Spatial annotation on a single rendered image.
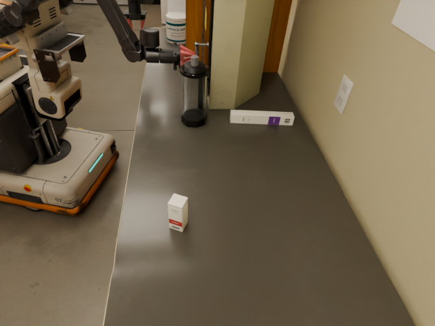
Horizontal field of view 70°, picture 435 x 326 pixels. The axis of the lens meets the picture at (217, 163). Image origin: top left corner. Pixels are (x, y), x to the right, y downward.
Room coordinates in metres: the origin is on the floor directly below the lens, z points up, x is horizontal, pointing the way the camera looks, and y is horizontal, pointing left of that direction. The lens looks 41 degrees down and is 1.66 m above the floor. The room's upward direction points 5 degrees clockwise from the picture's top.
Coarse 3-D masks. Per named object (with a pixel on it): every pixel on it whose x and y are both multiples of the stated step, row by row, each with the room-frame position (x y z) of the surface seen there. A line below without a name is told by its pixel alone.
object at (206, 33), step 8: (208, 0) 1.25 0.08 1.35; (208, 8) 1.23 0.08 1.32; (208, 16) 1.22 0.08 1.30; (208, 24) 1.21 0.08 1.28; (208, 32) 1.19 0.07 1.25; (208, 40) 1.18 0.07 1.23; (208, 48) 1.17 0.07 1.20; (208, 56) 1.17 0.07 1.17; (208, 64) 1.17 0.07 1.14; (208, 80) 1.17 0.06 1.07; (208, 88) 1.17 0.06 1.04
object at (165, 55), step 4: (176, 44) 1.24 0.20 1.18; (160, 48) 1.20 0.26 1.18; (160, 52) 1.17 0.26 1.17; (164, 52) 1.17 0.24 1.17; (168, 52) 1.18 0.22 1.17; (172, 52) 1.18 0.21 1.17; (160, 56) 1.16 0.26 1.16; (164, 56) 1.17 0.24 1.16; (168, 56) 1.17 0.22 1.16; (172, 56) 1.17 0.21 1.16; (176, 56) 1.15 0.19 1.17; (160, 60) 1.16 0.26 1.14; (164, 60) 1.17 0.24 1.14; (168, 60) 1.17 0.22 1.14; (172, 60) 1.17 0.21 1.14; (176, 64) 1.17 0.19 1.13; (176, 68) 1.15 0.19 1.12
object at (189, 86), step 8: (184, 72) 1.03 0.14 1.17; (184, 80) 1.03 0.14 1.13; (192, 80) 1.02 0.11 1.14; (200, 80) 1.03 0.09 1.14; (184, 88) 1.03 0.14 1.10; (192, 88) 1.02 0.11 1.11; (200, 88) 1.03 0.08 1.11; (184, 96) 1.03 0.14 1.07; (192, 96) 1.02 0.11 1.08; (200, 96) 1.03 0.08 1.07; (184, 104) 1.03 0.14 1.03; (192, 104) 1.02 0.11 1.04; (200, 104) 1.03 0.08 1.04; (184, 112) 1.03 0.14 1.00; (192, 112) 1.02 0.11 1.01; (200, 112) 1.03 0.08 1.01; (192, 120) 1.02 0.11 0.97
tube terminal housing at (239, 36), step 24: (216, 0) 1.16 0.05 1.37; (240, 0) 1.18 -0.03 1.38; (264, 0) 1.28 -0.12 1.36; (216, 24) 1.16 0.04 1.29; (240, 24) 1.18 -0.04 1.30; (264, 24) 1.30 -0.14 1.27; (216, 48) 1.17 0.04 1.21; (240, 48) 1.18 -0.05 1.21; (264, 48) 1.32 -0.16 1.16; (216, 72) 1.17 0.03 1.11; (240, 72) 1.19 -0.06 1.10; (216, 96) 1.17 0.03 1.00; (240, 96) 1.21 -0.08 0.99
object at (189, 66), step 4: (192, 56) 1.06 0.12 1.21; (196, 56) 1.07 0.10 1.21; (192, 60) 1.05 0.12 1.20; (196, 60) 1.05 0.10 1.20; (184, 64) 1.06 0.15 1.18; (188, 64) 1.07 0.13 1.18; (192, 64) 1.05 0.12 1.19; (196, 64) 1.05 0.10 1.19; (200, 64) 1.07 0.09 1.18; (204, 64) 1.08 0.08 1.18; (184, 68) 1.04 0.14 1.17; (188, 68) 1.03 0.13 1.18; (192, 68) 1.04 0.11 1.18; (196, 68) 1.04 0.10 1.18; (200, 68) 1.04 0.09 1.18; (204, 68) 1.05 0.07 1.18; (188, 72) 1.02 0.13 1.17; (192, 72) 1.02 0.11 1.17; (196, 72) 1.02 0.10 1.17; (200, 72) 1.03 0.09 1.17
